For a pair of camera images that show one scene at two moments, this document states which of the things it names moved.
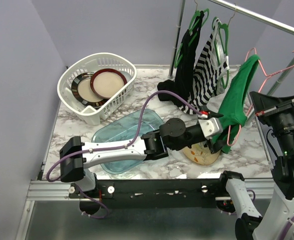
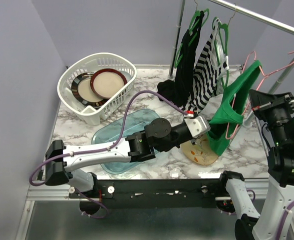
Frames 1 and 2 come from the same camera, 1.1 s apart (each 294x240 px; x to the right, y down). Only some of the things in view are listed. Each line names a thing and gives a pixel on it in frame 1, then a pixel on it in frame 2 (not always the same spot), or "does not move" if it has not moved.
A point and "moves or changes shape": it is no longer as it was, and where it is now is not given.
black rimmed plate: (81, 89) does not move
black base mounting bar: (155, 193) does not move
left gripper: (216, 146) -> (194, 140)
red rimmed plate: (106, 82) does not move
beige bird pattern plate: (198, 153) does not move
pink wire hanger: (235, 130) -> (265, 77)
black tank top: (182, 85) does not move
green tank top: (235, 113) moves or changes shape
